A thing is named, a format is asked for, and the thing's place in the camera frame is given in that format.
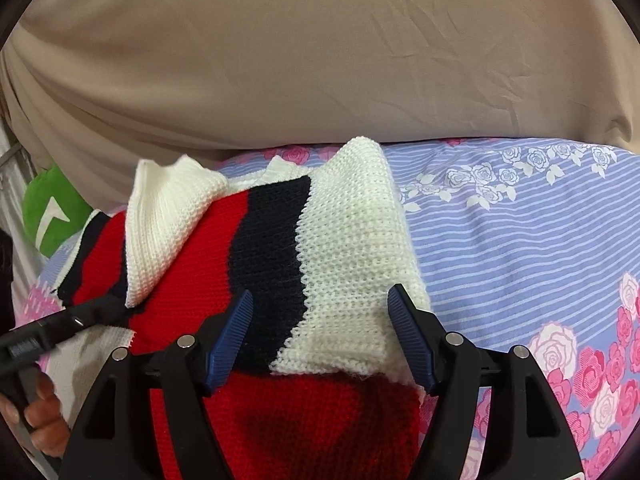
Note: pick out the green plush pillow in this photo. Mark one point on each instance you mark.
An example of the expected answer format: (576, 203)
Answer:
(52, 210)

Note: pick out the beige blanket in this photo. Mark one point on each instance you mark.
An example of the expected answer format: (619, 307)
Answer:
(300, 55)

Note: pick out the red white navy knitted sweater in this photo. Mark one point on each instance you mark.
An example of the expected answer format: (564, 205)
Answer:
(345, 240)

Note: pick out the person's left hand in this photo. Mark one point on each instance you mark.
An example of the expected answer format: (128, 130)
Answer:
(45, 422)

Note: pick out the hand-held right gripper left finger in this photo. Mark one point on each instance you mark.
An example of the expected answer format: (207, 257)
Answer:
(234, 331)

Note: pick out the floral pink blue bedsheet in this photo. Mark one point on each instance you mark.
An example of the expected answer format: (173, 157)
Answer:
(515, 240)

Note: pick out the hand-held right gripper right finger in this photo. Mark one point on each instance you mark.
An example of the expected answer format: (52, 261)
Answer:
(407, 340)

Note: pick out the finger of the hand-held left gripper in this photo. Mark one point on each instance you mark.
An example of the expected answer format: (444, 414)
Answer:
(97, 312)

